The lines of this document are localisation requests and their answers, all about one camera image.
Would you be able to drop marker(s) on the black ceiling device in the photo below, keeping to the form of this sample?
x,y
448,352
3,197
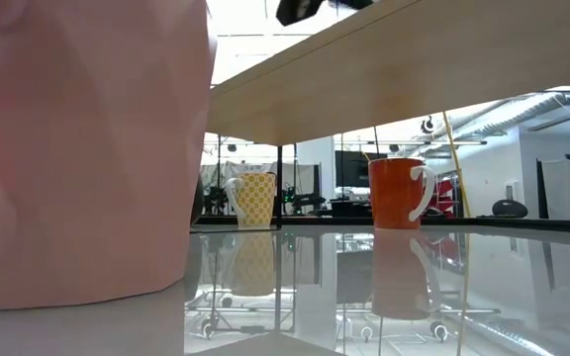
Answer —
x,y
427,125

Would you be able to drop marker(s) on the white partition panel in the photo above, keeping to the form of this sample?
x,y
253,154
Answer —
x,y
564,190

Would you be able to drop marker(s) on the wooden shelf riser black frame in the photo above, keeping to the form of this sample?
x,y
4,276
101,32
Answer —
x,y
389,74

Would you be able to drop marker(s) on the black dome-shaped device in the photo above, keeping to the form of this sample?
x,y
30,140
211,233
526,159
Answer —
x,y
509,208

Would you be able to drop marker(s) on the black background desk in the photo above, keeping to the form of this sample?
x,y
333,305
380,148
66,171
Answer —
x,y
349,207

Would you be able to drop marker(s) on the pink faceted mug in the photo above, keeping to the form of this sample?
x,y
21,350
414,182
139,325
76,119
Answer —
x,y
77,148

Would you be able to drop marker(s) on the black monitor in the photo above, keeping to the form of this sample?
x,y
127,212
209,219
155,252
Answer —
x,y
351,168

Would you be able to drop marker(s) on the red storage bins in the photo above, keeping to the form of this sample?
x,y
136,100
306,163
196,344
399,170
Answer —
x,y
446,198

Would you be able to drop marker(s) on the black table frame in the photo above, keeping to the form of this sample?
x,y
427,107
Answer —
x,y
512,223

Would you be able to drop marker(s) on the black background robot arm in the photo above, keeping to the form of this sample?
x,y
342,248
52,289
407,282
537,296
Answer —
x,y
215,200
305,200

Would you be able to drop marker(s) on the yellow patterned mug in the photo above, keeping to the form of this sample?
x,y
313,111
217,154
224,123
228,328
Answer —
x,y
255,198

